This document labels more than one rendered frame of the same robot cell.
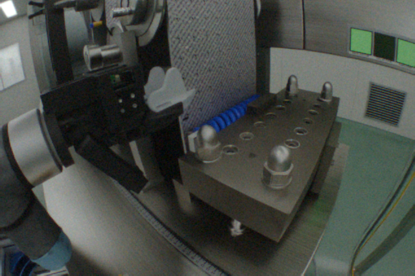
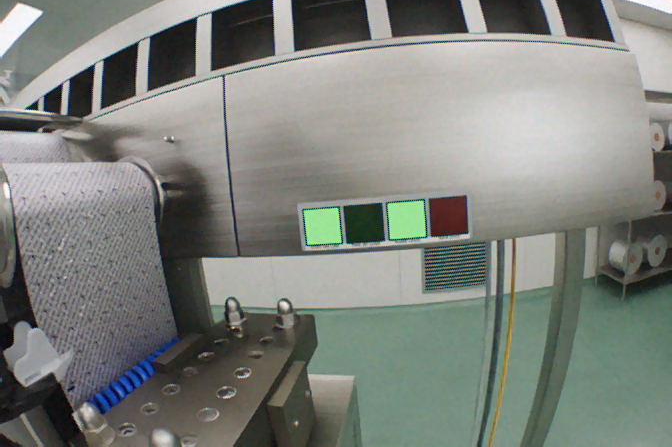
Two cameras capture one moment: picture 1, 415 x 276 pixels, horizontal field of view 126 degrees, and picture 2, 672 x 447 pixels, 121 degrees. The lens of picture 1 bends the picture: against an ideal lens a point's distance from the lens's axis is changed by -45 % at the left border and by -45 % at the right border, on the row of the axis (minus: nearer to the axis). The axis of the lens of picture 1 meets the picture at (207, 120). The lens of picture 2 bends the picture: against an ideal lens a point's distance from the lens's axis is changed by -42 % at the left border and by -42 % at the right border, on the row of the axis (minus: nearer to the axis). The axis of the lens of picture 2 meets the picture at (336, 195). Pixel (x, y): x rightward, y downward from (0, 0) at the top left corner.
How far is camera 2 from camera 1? 15 cm
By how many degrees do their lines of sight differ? 40
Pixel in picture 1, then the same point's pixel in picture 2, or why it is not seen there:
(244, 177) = not seen: outside the picture
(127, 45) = not seen: outside the picture
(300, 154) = (216, 429)
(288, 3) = (209, 186)
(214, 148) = (99, 430)
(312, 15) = (245, 201)
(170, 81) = (34, 346)
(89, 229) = not seen: outside the picture
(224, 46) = (106, 282)
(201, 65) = (75, 316)
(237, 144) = (136, 421)
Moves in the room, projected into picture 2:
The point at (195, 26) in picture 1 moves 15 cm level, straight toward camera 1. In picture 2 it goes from (58, 263) to (17, 302)
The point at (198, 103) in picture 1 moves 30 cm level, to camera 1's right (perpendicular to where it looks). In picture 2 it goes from (84, 366) to (305, 317)
